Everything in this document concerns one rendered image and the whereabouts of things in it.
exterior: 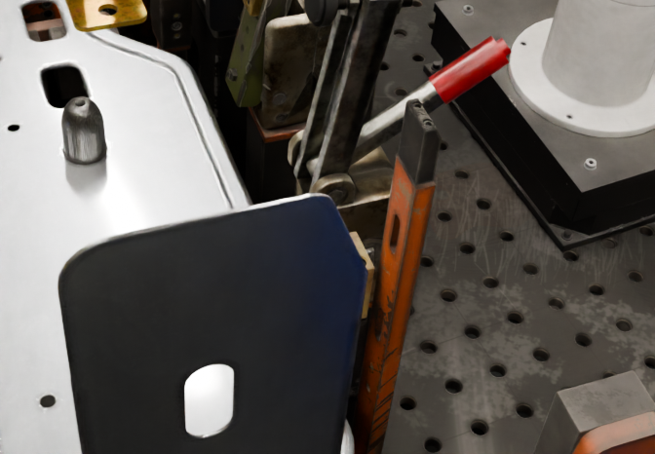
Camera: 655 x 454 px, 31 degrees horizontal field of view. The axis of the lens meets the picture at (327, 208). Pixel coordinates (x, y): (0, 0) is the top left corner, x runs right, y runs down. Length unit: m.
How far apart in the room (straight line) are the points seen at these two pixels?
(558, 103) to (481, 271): 0.20
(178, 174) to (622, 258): 0.58
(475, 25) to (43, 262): 0.70
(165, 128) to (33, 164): 0.10
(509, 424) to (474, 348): 0.09
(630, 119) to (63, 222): 0.67
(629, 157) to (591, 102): 0.07
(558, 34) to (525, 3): 0.16
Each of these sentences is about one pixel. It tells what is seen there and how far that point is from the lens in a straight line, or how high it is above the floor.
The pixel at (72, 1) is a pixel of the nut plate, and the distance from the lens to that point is 0.64.
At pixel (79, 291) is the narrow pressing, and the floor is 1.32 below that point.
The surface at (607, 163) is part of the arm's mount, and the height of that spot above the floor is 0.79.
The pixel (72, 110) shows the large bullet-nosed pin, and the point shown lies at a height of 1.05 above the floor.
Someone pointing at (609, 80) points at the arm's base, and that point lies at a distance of 1.27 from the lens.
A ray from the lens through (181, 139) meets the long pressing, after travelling 0.91.
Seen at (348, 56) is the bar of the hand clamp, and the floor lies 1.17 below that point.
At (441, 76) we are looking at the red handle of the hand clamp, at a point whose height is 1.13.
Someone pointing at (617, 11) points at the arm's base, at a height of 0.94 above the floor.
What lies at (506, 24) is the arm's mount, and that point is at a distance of 1.39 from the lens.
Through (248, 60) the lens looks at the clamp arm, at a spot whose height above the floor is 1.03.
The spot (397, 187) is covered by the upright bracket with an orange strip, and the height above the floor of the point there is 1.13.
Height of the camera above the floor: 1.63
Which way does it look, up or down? 47 degrees down
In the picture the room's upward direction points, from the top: 6 degrees clockwise
